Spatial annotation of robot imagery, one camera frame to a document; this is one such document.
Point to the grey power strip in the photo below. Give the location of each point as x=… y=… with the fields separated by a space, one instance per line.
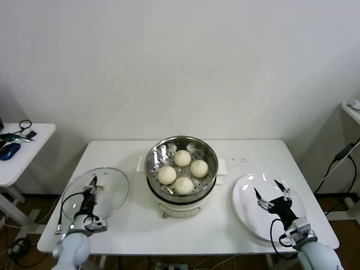
x=171 y=266

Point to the steel steamer basket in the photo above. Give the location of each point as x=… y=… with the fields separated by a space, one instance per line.
x=157 y=157

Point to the white printed paper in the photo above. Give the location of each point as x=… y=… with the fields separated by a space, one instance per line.
x=355 y=104

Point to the glass lid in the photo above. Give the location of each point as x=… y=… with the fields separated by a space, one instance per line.
x=112 y=185

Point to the white side table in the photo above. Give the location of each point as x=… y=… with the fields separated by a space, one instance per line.
x=33 y=146

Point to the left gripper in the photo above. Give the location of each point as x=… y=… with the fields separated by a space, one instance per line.
x=89 y=202

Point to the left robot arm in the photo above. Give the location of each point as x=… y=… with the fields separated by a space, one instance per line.
x=74 y=247

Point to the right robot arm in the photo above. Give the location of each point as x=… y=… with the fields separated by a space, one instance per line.
x=317 y=256

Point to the white round plate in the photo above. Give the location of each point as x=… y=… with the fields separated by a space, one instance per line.
x=244 y=202

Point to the green pen bundle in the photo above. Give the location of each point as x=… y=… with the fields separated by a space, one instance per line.
x=12 y=137

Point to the white steamed baozi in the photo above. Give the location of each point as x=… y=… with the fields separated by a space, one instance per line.
x=184 y=185
x=167 y=175
x=182 y=158
x=199 y=168

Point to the white table leg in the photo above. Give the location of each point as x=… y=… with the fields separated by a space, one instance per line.
x=101 y=263
x=269 y=261

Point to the white floor socket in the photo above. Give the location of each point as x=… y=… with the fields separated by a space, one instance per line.
x=18 y=248

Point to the blue computer mouse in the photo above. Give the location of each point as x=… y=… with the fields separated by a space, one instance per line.
x=9 y=150

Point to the small black device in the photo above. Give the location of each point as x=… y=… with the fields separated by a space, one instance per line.
x=31 y=134

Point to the scattered dark crumbs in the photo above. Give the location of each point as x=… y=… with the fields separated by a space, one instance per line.
x=241 y=161

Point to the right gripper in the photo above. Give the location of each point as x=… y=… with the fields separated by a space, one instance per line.
x=282 y=209

